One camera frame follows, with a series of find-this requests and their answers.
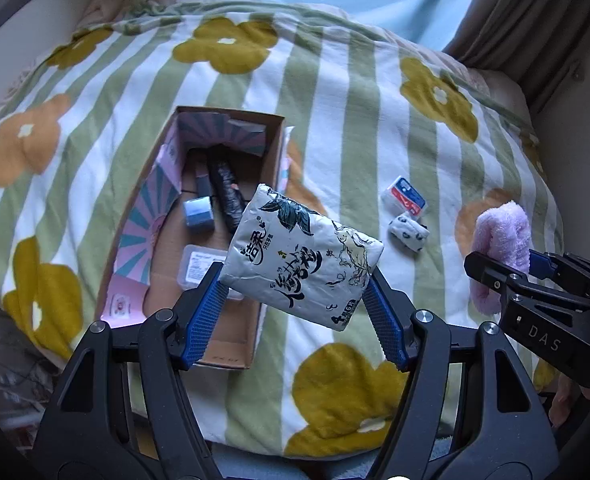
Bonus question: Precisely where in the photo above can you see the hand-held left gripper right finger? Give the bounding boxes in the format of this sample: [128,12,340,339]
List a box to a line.
[362,269,561,480]

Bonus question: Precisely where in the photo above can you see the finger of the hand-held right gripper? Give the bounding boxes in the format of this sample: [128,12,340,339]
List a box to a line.
[529,251,590,298]
[465,251,590,313]

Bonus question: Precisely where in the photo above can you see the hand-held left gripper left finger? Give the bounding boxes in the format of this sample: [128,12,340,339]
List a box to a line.
[32,262,226,480]

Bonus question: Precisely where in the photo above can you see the pink fluffy towel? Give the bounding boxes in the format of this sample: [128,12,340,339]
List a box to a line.
[470,200,532,316]

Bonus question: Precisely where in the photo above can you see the clear plastic swab box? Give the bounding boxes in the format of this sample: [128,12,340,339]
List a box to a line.
[177,243,246,302]

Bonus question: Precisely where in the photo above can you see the cardboard box with pink lining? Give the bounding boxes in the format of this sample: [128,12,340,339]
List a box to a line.
[97,106,289,371]

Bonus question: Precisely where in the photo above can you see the white floral tissue pack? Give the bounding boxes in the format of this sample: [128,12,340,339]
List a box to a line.
[222,183,385,332]

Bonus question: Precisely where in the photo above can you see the black garbage bag roll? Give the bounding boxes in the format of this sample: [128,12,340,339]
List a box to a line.
[205,147,249,234]

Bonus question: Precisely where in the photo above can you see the person's right hand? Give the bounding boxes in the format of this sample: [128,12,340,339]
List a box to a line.
[549,374,583,428]

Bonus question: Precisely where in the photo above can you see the panda print socks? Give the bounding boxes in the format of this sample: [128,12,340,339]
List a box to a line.
[387,212,430,254]

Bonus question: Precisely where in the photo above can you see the red and blue packet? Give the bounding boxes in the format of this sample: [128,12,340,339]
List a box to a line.
[383,175,430,220]

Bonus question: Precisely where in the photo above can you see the striped floral blanket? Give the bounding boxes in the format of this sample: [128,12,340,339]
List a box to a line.
[0,0,561,461]

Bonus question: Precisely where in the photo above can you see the brown curtain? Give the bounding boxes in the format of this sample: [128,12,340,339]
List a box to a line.
[442,0,590,114]

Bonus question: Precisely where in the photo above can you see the white headboard panel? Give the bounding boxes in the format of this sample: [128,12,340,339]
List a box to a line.
[0,0,96,122]

